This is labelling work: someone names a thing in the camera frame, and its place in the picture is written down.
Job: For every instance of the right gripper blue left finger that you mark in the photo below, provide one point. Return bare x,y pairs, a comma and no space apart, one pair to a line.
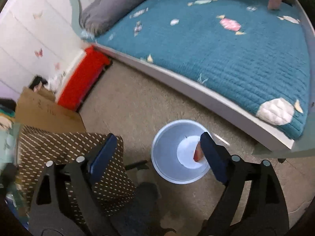
51,212

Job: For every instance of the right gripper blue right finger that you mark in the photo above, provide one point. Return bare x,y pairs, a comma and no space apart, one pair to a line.
265,212

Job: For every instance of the red snack wrapper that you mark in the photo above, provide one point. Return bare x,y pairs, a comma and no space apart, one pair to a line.
198,153

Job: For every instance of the light blue plastic trash bin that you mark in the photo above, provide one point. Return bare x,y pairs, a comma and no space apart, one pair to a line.
173,150

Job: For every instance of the brown polka dot tablecloth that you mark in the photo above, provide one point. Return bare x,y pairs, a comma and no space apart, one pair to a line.
36,147

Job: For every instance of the cardboard box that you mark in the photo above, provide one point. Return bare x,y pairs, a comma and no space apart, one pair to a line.
37,111

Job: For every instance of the red storage bench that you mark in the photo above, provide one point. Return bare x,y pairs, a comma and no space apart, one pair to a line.
81,78

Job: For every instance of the teal quilted mattress cover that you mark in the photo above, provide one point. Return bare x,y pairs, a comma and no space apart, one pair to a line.
252,56

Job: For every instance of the white wardrobe with butterflies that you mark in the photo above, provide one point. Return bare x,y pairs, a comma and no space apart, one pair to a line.
36,39

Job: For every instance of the grey folded duvet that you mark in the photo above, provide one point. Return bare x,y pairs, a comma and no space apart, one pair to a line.
101,15

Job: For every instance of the white bed frame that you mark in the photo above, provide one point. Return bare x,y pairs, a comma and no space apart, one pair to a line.
267,135

